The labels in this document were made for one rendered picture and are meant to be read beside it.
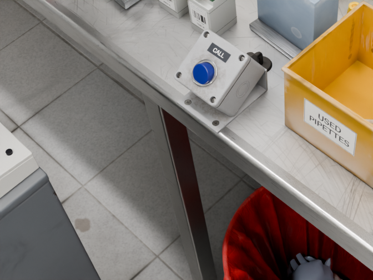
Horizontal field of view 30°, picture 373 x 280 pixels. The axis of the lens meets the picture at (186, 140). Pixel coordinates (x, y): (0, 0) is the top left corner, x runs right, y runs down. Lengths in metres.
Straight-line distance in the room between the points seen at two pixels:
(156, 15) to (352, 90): 0.29
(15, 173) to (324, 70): 0.37
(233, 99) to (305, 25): 0.13
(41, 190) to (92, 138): 1.13
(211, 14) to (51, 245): 0.36
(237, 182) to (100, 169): 0.37
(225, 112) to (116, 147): 1.14
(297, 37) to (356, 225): 0.25
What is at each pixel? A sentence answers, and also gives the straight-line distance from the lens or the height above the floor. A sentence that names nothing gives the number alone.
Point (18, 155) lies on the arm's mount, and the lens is 0.81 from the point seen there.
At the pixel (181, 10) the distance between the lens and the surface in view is 0.94.
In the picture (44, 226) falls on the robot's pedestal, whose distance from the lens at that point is 0.89.
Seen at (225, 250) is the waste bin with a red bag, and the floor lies 0.44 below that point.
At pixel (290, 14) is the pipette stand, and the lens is 0.86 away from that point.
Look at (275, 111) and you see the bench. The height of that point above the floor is 0.88.
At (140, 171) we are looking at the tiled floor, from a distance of 1.87.
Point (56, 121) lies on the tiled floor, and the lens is 2.03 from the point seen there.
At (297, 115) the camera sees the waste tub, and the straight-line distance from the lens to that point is 0.78.
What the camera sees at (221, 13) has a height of 0.91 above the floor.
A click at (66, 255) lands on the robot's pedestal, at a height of 0.70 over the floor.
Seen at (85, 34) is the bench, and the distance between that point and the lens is 0.96.
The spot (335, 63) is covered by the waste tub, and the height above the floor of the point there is 0.91.
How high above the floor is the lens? 1.53
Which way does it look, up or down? 53 degrees down
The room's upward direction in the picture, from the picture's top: 12 degrees counter-clockwise
